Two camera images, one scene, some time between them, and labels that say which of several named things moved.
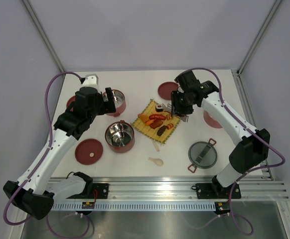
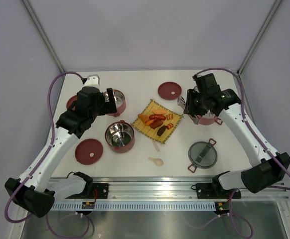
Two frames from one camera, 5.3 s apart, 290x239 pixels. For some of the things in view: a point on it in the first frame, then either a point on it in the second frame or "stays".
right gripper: x=175 y=96 → x=191 y=92
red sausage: x=158 y=116 stays
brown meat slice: x=155 y=124 stays
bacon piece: x=170 y=126 stays
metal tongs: x=168 y=107 → x=181 y=102
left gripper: x=110 y=107 stays
